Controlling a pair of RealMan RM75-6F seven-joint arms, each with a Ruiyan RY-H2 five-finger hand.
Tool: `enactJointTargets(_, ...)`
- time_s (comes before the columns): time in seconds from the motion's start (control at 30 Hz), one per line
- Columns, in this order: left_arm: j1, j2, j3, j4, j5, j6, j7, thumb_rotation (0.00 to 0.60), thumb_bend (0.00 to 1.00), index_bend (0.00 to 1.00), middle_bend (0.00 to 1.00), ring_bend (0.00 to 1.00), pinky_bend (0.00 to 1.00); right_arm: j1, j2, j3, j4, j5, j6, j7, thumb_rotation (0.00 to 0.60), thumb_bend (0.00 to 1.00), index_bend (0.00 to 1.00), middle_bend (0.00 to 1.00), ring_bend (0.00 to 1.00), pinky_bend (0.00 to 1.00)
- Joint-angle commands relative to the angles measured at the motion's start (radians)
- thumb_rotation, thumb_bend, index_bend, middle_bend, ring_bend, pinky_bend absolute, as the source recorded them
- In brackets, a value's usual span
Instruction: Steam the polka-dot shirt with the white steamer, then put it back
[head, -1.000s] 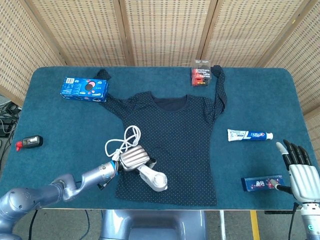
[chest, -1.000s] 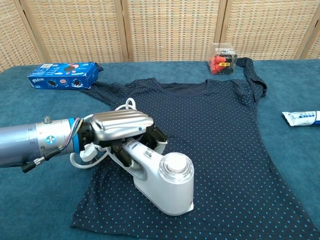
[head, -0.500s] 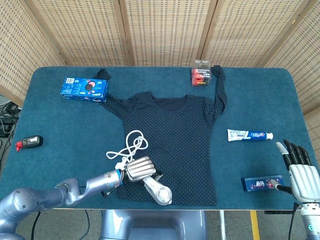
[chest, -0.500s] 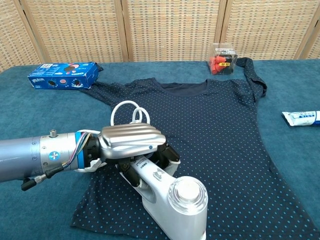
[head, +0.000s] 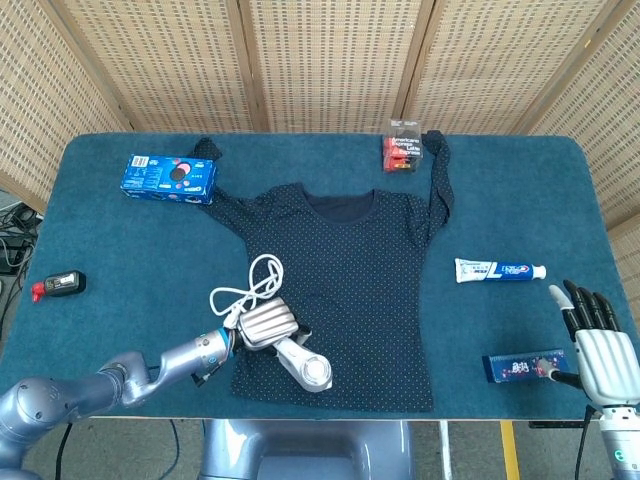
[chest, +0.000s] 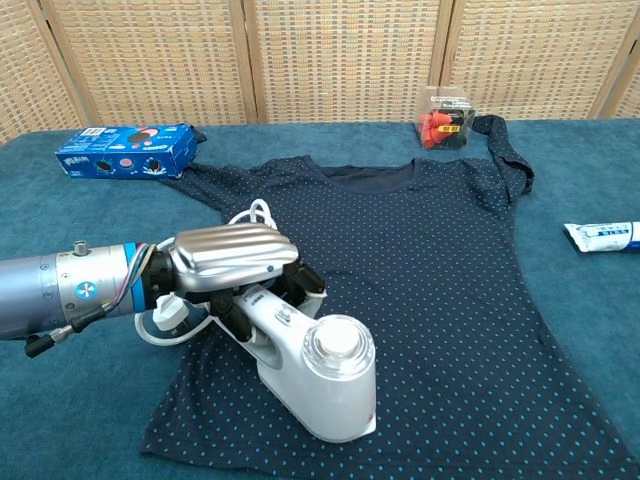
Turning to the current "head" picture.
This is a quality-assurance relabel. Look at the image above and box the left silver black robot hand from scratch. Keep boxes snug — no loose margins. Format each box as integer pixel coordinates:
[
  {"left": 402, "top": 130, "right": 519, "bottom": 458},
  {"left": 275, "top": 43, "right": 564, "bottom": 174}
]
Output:
[{"left": 234, "top": 296, "right": 314, "bottom": 357}]

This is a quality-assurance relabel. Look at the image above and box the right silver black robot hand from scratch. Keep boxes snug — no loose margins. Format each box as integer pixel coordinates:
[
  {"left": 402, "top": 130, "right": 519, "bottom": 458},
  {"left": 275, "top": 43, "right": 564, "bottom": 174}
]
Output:
[{"left": 542, "top": 279, "right": 640, "bottom": 407}]

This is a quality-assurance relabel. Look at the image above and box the white cable loop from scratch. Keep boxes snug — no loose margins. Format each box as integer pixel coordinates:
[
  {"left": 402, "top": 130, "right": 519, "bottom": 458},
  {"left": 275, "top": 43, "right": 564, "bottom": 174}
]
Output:
[{"left": 208, "top": 253, "right": 285, "bottom": 329}]

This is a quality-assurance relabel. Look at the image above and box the blue toothpaste box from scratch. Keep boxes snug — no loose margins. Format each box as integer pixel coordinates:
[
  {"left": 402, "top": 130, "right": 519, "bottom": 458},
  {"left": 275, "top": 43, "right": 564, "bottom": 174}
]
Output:
[{"left": 481, "top": 348, "right": 571, "bottom": 385}]

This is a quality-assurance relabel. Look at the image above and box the navy polka dot shirt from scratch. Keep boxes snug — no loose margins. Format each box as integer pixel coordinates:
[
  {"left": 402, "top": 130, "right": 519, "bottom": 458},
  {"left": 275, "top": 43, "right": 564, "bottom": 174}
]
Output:
[{"left": 192, "top": 128, "right": 457, "bottom": 414}]

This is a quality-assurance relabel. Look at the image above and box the blue-grey robot torso base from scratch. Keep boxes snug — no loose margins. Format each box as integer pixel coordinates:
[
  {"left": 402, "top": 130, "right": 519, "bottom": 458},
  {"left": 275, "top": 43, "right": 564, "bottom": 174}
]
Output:
[{"left": 199, "top": 418, "right": 416, "bottom": 480}]

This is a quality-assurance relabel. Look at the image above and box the white blue toothpaste tube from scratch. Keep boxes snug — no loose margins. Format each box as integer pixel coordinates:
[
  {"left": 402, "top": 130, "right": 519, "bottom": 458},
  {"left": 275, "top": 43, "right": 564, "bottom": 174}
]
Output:
[{"left": 453, "top": 257, "right": 548, "bottom": 285}]

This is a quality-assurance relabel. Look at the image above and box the teal table cover cloth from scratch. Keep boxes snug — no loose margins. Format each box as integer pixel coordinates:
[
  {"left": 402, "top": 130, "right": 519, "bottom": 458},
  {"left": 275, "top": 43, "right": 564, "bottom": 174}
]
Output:
[{"left": 0, "top": 132, "right": 637, "bottom": 421}]

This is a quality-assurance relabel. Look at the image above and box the blue cookie box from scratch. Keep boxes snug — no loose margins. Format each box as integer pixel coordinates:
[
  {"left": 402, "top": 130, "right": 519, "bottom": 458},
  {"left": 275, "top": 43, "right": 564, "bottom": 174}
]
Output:
[{"left": 119, "top": 153, "right": 219, "bottom": 206}]

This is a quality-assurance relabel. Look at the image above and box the white table leg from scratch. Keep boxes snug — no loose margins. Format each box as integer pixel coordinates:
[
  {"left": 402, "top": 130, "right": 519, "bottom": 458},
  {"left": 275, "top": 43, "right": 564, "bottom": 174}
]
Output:
[{"left": 438, "top": 419, "right": 454, "bottom": 480}]

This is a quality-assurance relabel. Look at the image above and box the small black red-capped bottle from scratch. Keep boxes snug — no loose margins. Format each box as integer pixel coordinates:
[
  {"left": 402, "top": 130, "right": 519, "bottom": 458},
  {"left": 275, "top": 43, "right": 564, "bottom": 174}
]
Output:
[{"left": 31, "top": 270, "right": 87, "bottom": 303}]

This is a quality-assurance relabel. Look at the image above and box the clear coffee capsule box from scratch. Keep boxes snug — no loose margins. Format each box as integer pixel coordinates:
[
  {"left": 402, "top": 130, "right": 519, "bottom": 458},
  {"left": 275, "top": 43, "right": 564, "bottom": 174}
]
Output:
[{"left": 382, "top": 117, "right": 426, "bottom": 175}]

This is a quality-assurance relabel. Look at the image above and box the woven bamboo folding screen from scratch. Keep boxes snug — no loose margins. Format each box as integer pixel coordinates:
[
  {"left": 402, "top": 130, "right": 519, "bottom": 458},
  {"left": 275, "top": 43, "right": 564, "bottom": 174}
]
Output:
[{"left": 0, "top": 0, "right": 640, "bottom": 331}]

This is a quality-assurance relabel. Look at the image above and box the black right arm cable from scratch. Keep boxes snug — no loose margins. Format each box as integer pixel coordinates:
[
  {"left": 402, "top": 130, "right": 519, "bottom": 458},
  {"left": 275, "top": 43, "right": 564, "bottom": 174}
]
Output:
[{"left": 573, "top": 404, "right": 600, "bottom": 480}]

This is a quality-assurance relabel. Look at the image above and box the blue floor cable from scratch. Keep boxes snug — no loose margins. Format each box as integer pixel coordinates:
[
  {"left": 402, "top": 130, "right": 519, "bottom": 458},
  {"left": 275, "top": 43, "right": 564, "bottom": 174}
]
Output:
[{"left": 167, "top": 418, "right": 182, "bottom": 480}]

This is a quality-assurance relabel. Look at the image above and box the cable bundle on floor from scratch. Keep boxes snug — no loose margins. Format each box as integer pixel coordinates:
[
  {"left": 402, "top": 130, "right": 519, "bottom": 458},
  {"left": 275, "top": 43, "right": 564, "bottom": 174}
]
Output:
[{"left": 0, "top": 202, "right": 44, "bottom": 296}]

